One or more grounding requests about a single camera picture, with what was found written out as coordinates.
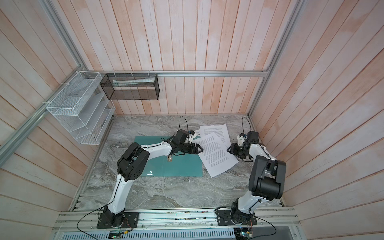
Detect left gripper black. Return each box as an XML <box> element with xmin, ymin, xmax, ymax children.
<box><xmin>179</xmin><ymin>142</ymin><xmax>204</xmax><ymax>155</ymax></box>

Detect green file folder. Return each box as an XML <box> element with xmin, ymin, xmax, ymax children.
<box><xmin>141</xmin><ymin>154</ymin><xmax>203</xmax><ymax>177</ymax></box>

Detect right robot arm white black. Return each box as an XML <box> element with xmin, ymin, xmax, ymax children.
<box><xmin>227</xmin><ymin>131</ymin><xmax>287</xmax><ymax>225</ymax></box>

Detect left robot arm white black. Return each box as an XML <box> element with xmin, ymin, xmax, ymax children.
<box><xmin>100</xmin><ymin>130</ymin><xmax>204</xmax><ymax>228</ymax></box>

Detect papers in black basket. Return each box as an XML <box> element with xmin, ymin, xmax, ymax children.
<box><xmin>112</xmin><ymin>77</ymin><xmax>156</xmax><ymax>88</ymax></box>

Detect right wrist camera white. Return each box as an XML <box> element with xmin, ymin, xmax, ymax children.
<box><xmin>237</xmin><ymin>133</ymin><xmax>247</xmax><ymax>146</ymax></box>

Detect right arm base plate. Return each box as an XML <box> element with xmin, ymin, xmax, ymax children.
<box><xmin>214</xmin><ymin>209</ymin><xmax>258</xmax><ymax>226</ymax></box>

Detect aluminium mounting rail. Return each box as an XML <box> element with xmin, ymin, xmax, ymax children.
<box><xmin>52</xmin><ymin>206</ymin><xmax>301</xmax><ymax>233</ymax></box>

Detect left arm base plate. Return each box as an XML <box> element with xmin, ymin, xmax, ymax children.
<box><xmin>97</xmin><ymin>212</ymin><xmax>140</xmax><ymax>229</ymax></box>

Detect black mesh wall basket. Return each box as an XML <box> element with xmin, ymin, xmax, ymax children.
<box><xmin>100</xmin><ymin>73</ymin><xmax>160</xmax><ymax>101</ymax></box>

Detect white wire mesh rack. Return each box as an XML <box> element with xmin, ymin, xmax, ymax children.
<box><xmin>47</xmin><ymin>72</ymin><xmax>116</xmax><ymax>145</ymax></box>

